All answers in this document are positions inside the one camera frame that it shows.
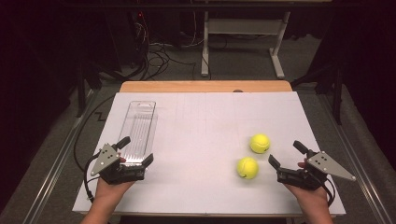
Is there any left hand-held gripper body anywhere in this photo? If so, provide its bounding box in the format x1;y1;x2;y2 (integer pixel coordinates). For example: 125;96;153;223
90;143;147;186

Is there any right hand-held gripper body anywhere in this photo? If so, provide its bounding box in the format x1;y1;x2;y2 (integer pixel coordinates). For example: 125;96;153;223
276;150;357;191

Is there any clear plastic container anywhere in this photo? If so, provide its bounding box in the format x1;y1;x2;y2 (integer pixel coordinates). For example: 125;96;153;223
116;100;159;167

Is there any yellow tennis ball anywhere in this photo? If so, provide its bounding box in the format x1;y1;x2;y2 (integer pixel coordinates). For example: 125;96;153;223
249;133;271;155
236;156;260;180

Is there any person's left hand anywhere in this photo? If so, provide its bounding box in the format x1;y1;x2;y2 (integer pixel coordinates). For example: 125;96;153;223
93;177;135;204

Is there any person's right hand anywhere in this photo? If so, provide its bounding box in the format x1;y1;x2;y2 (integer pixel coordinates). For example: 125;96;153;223
284;183;332;211

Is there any white board sheet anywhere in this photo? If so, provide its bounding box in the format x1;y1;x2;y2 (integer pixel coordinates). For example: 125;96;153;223
72;91;347;217

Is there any black metal stand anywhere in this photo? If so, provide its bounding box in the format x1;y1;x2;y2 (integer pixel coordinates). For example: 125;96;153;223
290;62;345;126
74;62;104;119

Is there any wooden table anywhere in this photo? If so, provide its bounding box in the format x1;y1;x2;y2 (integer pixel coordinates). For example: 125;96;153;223
120;79;293;93

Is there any dark computer tower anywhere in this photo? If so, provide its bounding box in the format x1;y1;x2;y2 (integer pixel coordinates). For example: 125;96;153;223
104;10;149;71

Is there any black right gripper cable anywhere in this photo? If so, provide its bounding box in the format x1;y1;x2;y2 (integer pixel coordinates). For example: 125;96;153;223
314;174;336;207

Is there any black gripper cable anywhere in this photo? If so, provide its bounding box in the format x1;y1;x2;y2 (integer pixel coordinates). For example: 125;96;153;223
314;174;336;207
73;94;117;203

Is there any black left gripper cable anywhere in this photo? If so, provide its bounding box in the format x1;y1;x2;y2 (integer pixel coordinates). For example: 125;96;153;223
73;94;117;203

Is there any metal floor rail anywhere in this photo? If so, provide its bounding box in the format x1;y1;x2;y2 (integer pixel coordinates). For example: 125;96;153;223
21;88;101;224
316;91;393;224

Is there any tangle of floor cables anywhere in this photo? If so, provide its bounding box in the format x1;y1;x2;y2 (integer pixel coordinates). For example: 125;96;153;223
134;12;213;81

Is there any white metal desk frame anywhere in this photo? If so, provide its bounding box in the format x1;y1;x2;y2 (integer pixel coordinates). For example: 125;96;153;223
200;10;292;80

